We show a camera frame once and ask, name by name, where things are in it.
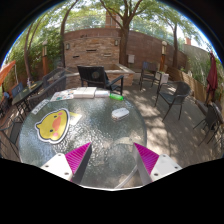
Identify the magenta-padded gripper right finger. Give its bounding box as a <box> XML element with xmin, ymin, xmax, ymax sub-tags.
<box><xmin>132</xmin><ymin>142</ymin><xmax>183</xmax><ymax>186</ymax></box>

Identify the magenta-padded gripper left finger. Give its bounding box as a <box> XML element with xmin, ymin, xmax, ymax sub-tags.
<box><xmin>40</xmin><ymin>142</ymin><xmax>93</xmax><ymax>185</ymax></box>

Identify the white computer mouse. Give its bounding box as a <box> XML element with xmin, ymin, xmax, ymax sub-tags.
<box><xmin>111</xmin><ymin>107</ymin><xmax>130</xmax><ymax>121</ymax></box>

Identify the yellow duck-shaped mouse pad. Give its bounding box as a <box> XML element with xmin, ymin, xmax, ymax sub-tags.
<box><xmin>34</xmin><ymin>108</ymin><xmax>71</xmax><ymax>145</ymax></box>

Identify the yellow card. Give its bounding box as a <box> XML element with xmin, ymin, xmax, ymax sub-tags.
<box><xmin>68</xmin><ymin>112</ymin><xmax>83</xmax><ymax>126</ymax></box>

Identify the colourful sticker sheet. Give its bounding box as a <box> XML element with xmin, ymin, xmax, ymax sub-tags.
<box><xmin>49</xmin><ymin>89</ymin><xmax>75</xmax><ymax>102</ymax></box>

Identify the open white book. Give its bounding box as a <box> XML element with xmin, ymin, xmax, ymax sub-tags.
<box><xmin>72</xmin><ymin>86</ymin><xmax>98</xmax><ymax>99</ymax></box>

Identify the green bottle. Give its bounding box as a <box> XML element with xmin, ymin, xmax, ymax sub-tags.
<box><xmin>109</xmin><ymin>93</ymin><xmax>125</xmax><ymax>101</ymax></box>

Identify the small white box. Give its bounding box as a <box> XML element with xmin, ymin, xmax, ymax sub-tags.
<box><xmin>94</xmin><ymin>89</ymin><xmax>111</xmax><ymax>98</ymax></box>

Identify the dark mesh metal chair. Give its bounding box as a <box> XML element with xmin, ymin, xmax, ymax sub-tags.
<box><xmin>154</xmin><ymin>80</ymin><xmax>192</xmax><ymax>122</ymax></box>
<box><xmin>0</xmin><ymin>116</ymin><xmax>24</xmax><ymax>161</ymax></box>
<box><xmin>193</xmin><ymin>103</ymin><xmax>224</xmax><ymax>148</ymax></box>

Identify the dark wicker bench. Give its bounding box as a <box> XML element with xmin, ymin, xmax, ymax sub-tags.
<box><xmin>26</xmin><ymin>67</ymin><xmax>68</xmax><ymax>111</ymax></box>

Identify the dark round side table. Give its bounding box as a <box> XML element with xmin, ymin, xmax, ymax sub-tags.
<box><xmin>11</xmin><ymin>79</ymin><xmax>44</xmax><ymax>114</ymax></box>

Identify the black slatted chair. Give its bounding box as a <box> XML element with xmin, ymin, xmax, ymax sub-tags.
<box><xmin>76</xmin><ymin>65</ymin><xmax>125</xmax><ymax>96</ymax></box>

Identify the wooden fence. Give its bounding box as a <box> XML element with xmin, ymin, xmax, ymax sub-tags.
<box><xmin>166</xmin><ymin>66</ymin><xmax>208</xmax><ymax>102</ymax></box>

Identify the dark metal patio chair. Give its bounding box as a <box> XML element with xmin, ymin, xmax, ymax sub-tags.
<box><xmin>138</xmin><ymin>60</ymin><xmax>161</xmax><ymax>91</ymax></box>

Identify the blue chair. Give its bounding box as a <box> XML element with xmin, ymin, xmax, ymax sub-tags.
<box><xmin>11</xmin><ymin>82</ymin><xmax>24</xmax><ymax>98</ymax></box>

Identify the closed maroon parasol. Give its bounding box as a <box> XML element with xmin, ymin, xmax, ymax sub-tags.
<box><xmin>205</xmin><ymin>51</ymin><xmax>219</xmax><ymax>104</ymax></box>

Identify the orange parasol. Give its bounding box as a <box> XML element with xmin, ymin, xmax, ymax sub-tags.
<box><xmin>0</xmin><ymin>60</ymin><xmax>18</xmax><ymax>88</ymax></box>

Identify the orange lamp post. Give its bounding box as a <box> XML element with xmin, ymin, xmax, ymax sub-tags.
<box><xmin>159</xmin><ymin>40</ymin><xmax>168</xmax><ymax>73</ymax></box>
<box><xmin>41</xmin><ymin>39</ymin><xmax>49</xmax><ymax>76</ymax></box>

